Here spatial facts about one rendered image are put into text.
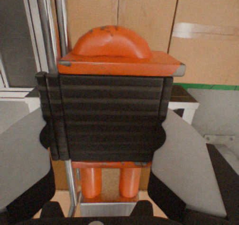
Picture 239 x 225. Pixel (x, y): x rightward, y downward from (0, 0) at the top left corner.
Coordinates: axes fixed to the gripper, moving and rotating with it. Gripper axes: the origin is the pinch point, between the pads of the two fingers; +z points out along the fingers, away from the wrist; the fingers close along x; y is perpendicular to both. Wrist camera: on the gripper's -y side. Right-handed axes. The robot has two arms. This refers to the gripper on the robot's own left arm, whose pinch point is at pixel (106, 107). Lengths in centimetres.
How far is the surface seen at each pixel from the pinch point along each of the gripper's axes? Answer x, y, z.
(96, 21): -5, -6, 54
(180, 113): 31, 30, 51
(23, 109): -71, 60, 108
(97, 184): -0.9, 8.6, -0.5
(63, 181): -10.9, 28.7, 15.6
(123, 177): 1.6, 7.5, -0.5
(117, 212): 1.1, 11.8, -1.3
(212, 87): 80, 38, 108
